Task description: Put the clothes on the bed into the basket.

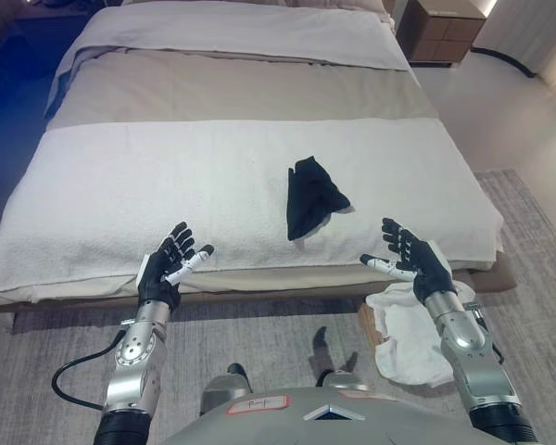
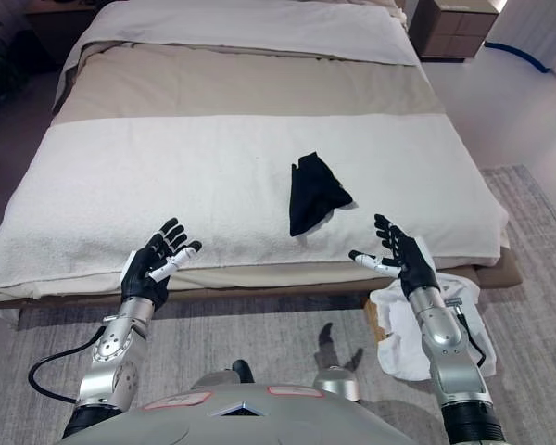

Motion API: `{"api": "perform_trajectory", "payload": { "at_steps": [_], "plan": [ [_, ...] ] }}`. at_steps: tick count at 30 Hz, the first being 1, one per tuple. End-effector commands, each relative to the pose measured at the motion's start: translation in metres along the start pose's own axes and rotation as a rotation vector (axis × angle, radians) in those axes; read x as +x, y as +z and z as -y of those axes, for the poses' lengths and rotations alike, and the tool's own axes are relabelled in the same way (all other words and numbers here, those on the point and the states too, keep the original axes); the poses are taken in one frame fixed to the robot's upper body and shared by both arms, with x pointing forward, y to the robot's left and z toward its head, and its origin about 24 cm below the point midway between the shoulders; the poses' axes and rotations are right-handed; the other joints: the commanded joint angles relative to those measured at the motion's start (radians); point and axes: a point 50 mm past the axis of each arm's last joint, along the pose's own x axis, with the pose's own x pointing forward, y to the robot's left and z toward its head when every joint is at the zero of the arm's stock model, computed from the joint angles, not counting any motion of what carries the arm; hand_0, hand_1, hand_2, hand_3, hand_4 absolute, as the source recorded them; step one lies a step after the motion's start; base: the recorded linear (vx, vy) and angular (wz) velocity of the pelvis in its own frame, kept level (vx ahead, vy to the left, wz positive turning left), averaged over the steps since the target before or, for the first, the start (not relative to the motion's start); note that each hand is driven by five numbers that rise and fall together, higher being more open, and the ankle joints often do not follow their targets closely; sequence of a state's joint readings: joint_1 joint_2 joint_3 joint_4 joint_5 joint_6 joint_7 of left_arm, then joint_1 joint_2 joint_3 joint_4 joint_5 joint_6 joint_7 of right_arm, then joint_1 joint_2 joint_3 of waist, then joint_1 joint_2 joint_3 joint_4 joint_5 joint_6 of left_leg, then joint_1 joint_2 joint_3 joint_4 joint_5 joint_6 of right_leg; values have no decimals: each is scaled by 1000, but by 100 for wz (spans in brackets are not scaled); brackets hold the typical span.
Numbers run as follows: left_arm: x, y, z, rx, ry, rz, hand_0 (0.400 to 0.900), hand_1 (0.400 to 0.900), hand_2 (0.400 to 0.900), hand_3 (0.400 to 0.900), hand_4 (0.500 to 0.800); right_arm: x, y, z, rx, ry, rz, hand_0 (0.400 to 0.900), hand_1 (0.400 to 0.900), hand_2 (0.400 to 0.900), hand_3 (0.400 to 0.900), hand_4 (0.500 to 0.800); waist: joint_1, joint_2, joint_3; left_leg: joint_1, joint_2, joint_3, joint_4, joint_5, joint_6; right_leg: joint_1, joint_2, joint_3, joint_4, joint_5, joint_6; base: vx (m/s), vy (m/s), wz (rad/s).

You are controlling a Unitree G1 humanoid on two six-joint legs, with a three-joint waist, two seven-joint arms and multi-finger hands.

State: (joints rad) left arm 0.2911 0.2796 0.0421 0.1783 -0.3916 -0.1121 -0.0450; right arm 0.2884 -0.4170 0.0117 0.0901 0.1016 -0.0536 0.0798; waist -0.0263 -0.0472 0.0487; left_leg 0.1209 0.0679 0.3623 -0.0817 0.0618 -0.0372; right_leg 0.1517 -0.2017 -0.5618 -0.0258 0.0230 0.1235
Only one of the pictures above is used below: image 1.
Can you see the black garment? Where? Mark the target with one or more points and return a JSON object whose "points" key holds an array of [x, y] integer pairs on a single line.
{"points": [[312, 194]]}

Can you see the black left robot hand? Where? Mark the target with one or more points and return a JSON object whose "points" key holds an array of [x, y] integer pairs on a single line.
{"points": [[157, 278]]}

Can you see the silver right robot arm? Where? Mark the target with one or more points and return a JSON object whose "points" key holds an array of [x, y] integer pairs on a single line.
{"points": [[482, 371]]}

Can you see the wicker laundry basket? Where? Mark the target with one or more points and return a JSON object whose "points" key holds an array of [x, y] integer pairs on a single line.
{"points": [[370, 324]]}

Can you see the white terry blanket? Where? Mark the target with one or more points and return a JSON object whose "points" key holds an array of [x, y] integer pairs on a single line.
{"points": [[167, 194]]}

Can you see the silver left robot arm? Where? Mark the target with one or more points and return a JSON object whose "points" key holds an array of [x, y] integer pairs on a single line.
{"points": [[134, 352]]}

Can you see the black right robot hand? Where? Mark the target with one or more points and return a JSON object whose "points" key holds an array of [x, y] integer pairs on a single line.
{"points": [[426, 269]]}

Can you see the white basket liner cloth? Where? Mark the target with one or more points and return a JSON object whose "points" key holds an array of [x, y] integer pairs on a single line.
{"points": [[408, 343]]}

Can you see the white folded bed sheet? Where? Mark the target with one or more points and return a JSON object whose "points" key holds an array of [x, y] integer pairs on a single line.
{"points": [[241, 32]]}

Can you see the beige duvet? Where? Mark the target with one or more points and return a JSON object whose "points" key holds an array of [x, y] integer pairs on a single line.
{"points": [[222, 88]]}

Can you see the silver robot leg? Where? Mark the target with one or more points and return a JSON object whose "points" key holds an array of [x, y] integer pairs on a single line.
{"points": [[343, 379], [227, 387]]}

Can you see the silver left robot leg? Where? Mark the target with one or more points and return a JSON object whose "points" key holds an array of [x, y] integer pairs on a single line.
{"points": [[227, 387]]}

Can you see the grey robot torso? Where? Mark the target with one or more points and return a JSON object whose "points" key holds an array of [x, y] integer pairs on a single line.
{"points": [[306, 422]]}

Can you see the silver right robot leg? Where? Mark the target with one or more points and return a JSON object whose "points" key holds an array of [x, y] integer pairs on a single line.
{"points": [[343, 379]]}

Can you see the beige bed frame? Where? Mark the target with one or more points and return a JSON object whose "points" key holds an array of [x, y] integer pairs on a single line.
{"points": [[269, 288]]}

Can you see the brown wooden nightstand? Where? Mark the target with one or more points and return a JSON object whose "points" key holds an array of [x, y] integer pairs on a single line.
{"points": [[438, 30]]}

